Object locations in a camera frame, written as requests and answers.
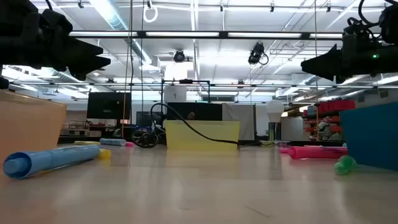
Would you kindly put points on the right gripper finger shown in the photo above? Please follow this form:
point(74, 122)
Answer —
point(332, 57)
point(326, 72)

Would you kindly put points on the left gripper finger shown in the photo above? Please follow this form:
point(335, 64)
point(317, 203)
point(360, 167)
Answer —
point(90, 67)
point(82, 49)

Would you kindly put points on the slim yellow highlighter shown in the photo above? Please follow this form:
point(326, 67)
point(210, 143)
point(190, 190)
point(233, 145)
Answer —
point(85, 142)
point(104, 153)

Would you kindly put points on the blue Sharpie highlighter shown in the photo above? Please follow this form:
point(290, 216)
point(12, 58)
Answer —
point(112, 142)
point(62, 157)

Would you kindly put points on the pink highlighter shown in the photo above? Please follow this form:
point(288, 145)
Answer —
point(317, 152)
point(130, 144)

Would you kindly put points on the green highlighter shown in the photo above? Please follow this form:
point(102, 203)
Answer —
point(343, 165)

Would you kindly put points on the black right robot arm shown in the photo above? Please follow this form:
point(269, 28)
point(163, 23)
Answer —
point(390, 25)

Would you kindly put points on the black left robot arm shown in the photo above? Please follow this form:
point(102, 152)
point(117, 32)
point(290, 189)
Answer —
point(12, 31)

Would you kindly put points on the shelf with red bins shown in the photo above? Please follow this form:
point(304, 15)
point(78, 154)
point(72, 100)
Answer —
point(337, 105)

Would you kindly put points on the large black monitor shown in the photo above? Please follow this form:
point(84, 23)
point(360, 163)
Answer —
point(109, 105)

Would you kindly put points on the white bulb chrome lamp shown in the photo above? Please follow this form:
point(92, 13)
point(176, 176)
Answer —
point(275, 109)

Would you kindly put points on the small black monitor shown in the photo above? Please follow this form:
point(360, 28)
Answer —
point(144, 118)

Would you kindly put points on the teal plastic bin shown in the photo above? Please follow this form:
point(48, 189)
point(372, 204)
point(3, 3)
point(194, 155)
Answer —
point(373, 137)

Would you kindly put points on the translucent orange plastic tray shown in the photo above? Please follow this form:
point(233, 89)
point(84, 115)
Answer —
point(28, 124)

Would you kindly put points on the grey cloth curtain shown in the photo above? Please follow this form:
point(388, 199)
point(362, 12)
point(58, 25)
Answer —
point(239, 121)

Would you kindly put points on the LED light bar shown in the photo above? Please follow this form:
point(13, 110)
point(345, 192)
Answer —
point(224, 34)

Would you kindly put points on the person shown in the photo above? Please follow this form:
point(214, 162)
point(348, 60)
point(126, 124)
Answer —
point(191, 116)

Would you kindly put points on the black partition panel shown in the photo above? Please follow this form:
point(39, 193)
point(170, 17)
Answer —
point(211, 111)

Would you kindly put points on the translucent yellow plastic bin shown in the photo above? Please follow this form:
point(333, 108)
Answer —
point(211, 130)

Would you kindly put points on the black hanging camera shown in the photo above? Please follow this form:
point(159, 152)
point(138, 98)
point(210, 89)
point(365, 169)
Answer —
point(179, 56)
point(256, 53)

